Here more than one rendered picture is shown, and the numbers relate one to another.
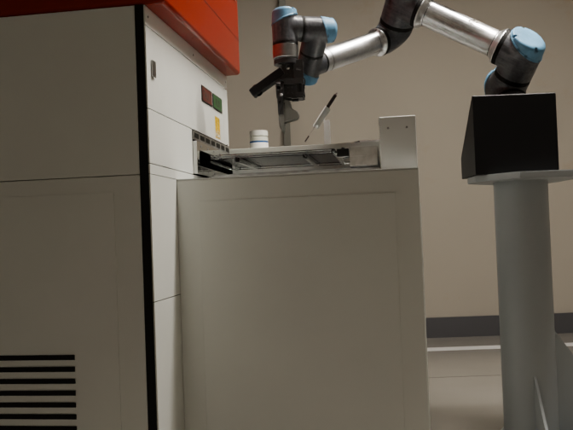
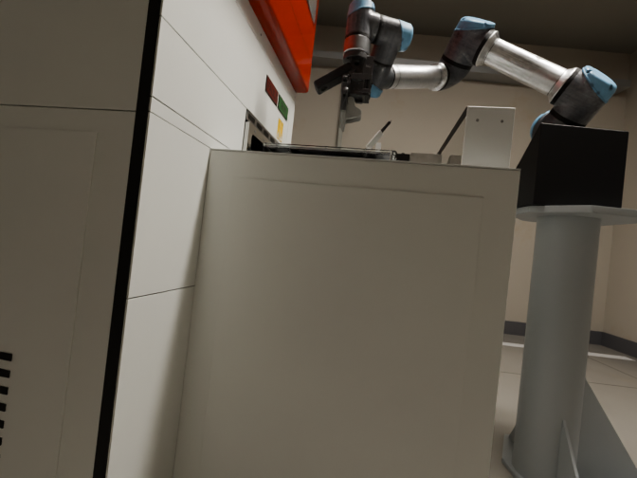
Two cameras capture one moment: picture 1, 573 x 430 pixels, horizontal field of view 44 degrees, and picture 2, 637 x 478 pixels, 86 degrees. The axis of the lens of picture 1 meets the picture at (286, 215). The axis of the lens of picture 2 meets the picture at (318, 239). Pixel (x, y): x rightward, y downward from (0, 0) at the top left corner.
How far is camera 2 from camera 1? 113 cm
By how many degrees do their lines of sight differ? 1
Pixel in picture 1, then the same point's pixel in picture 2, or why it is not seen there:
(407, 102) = not seen: hidden behind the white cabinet
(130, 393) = (75, 424)
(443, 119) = not seen: hidden behind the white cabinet
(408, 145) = (500, 144)
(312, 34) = (387, 33)
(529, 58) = (601, 96)
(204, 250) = (229, 237)
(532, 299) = (573, 340)
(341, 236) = (403, 245)
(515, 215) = (566, 251)
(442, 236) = not seen: hidden behind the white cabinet
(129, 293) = (96, 279)
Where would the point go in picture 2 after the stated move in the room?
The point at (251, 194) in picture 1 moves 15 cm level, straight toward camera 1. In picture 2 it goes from (297, 177) to (294, 160)
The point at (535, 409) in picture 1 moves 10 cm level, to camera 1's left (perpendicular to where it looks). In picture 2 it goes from (560, 454) to (524, 450)
